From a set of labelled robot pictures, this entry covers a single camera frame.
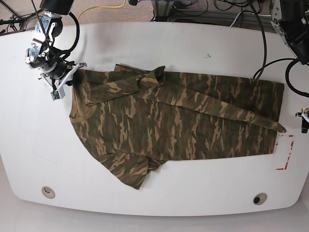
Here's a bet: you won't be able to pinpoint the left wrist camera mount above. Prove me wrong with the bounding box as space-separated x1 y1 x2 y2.
295 107 309 123

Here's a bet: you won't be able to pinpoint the table cable grommet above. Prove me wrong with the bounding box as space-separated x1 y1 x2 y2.
253 193 267 205
42 187 56 199

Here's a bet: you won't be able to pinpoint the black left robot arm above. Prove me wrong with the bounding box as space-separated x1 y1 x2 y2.
247 0 309 98

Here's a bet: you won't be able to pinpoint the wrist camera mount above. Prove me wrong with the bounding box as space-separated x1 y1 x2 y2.
38 62 87 101
295 107 309 123

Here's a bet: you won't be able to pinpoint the black tripod legs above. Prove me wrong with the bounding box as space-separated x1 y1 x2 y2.
0 0 37 36

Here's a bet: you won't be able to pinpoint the right table cable grommet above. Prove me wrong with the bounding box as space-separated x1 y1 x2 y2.
253 193 267 205

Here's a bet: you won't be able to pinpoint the left table cable grommet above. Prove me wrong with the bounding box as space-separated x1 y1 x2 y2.
42 187 56 199

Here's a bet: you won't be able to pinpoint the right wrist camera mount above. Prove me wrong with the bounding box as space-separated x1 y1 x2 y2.
38 62 87 101

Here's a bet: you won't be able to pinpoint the white cable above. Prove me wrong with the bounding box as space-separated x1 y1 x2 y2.
229 9 273 28

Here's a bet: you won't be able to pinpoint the camouflage T-shirt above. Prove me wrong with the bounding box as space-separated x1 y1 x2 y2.
70 64 286 189

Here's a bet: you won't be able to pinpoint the aluminium frame post base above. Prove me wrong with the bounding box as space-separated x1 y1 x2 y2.
151 0 175 22

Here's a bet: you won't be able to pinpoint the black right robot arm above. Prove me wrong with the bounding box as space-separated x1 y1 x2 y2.
25 0 80 84

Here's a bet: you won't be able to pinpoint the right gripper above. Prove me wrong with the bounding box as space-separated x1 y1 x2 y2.
47 64 73 85

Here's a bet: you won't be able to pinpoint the red tape rectangle marking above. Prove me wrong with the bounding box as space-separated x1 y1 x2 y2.
274 134 294 171

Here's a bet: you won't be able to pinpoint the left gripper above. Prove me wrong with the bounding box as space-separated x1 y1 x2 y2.
301 116 308 133

